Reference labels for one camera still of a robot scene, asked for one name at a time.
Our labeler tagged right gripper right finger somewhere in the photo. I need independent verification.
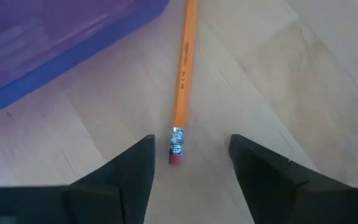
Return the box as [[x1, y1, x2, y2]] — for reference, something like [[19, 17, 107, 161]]
[[229, 134, 358, 224]]

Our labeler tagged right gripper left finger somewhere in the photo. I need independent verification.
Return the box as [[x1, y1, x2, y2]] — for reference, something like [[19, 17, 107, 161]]
[[62, 134, 157, 224]]

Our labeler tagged orange pencil with eraser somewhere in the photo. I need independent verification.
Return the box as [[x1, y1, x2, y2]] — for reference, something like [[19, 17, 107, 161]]
[[168, 0, 201, 166]]

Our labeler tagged purple plastic supply box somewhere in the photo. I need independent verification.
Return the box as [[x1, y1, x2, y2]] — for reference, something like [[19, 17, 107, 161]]
[[0, 0, 171, 115]]

